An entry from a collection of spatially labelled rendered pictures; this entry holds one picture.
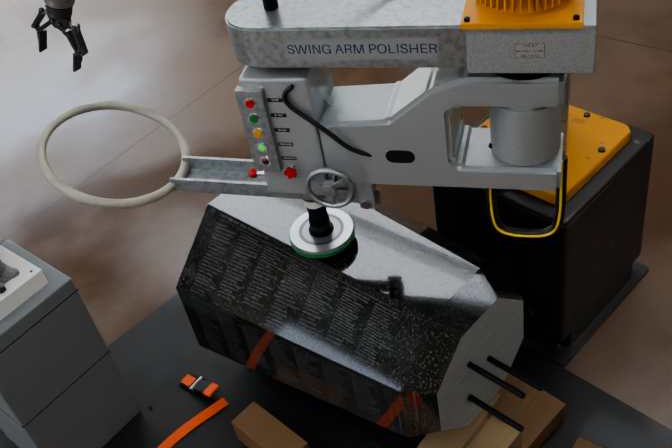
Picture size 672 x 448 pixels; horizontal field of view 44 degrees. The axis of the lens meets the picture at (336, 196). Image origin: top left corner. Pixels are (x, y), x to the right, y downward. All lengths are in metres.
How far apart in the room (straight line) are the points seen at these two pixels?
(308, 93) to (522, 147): 0.59
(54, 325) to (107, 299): 1.04
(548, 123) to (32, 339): 1.85
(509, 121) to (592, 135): 1.01
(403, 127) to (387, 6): 0.33
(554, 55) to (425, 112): 0.38
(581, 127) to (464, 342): 1.07
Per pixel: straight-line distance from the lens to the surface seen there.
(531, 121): 2.20
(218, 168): 2.74
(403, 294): 2.55
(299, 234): 2.72
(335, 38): 2.12
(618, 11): 5.56
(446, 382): 2.56
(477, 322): 2.54
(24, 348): 3.02
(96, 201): 2.63
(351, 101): 2.36
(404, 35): 2.07
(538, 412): 3.15
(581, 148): 3.12
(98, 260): 4.30
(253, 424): 3.20
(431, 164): 2.31
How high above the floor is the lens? 2.70
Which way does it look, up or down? 40 degrees down
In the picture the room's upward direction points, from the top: 11 degrees counter-clockwise
